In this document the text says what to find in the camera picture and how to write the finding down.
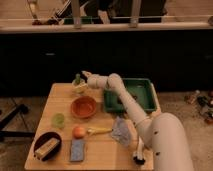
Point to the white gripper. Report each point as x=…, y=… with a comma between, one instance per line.
x=91, y=79

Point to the green pepper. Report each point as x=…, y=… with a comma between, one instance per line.
x=77, y=79

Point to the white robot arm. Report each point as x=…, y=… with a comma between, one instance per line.
x=164, y=133

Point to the white paper cup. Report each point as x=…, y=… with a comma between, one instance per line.
x=81, y=87

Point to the green plastic cup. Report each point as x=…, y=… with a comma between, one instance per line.
x=58, y=121

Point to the orange bowl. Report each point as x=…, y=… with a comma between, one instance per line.
x=83, y=107

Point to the green tray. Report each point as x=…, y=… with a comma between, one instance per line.
x=141, y=91

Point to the orange fruit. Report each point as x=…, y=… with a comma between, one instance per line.
x=78, y=132

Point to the grey cloth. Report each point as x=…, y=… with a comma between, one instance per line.
x=120, y=132

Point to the dark brown bowl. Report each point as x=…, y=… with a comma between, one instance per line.
x=43, y=139

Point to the blue sponge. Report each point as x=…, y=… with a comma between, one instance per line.
x=77, y=150

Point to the wooden block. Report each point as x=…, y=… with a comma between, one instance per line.
x=46, y=148

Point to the white black handled tool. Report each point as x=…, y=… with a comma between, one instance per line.
x=138, y=156

